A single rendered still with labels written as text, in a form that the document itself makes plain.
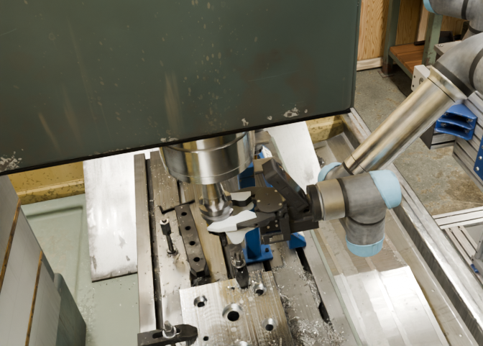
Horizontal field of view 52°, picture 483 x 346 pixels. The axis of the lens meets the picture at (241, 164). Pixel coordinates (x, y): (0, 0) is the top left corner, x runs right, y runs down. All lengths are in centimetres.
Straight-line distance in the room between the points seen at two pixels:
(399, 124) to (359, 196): 20
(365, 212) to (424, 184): 209
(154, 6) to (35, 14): 12
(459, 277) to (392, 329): 25
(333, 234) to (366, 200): 74
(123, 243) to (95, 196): 22
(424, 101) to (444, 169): 213
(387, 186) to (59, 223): 150
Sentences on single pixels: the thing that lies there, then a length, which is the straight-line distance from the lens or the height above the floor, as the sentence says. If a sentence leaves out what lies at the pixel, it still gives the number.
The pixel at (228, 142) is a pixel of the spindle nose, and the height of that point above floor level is 152.
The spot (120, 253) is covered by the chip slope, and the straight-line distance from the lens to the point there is 182.
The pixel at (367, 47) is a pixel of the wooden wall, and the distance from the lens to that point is 404.
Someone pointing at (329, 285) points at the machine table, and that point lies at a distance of 133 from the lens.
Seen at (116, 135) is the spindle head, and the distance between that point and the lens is 66.
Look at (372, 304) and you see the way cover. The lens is 149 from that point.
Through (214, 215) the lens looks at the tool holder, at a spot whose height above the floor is 134.
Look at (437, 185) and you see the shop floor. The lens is 305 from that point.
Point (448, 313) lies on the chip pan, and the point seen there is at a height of 67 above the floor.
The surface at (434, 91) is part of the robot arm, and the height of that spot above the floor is 143.
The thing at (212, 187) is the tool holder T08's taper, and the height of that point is 139.
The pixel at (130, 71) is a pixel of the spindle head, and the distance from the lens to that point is 61.
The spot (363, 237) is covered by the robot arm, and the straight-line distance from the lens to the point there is 101.
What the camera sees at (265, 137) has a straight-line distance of 127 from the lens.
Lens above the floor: 196
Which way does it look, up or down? 39 degrees down
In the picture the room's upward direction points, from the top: 6 degrees counter-clockwise
